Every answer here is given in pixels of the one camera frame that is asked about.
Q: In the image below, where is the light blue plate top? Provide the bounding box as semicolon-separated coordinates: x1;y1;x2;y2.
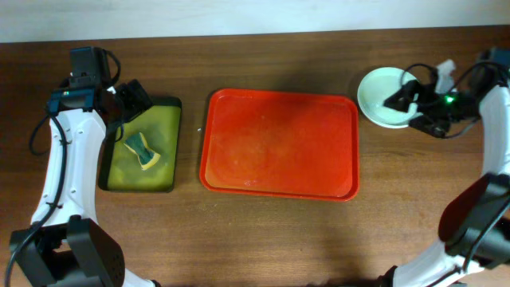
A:
357;67;417;129

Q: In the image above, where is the yellow green sponge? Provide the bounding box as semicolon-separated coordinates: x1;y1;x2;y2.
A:
124;132;161;171

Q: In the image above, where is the black tray with soapy water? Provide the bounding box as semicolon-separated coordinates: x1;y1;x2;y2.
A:
98;96;182;192

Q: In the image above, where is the red plastic tray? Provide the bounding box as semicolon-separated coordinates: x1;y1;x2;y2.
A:
199;88;360;202

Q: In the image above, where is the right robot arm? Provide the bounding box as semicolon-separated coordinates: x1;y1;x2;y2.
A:
375;47;509;287

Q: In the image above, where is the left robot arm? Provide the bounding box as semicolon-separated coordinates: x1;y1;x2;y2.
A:
4;46;158;286

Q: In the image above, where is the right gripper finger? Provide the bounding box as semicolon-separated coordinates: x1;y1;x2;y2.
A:
408;115;447;139
383;80;421;112

